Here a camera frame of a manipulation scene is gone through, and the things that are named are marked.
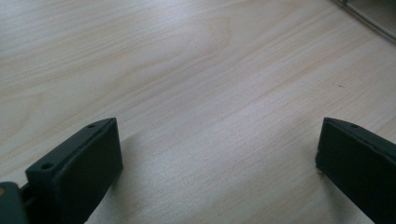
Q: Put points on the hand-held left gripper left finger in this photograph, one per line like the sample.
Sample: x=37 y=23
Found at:
x=84 y=174

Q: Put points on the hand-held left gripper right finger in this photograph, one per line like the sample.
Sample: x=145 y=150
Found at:
x=358 y=168

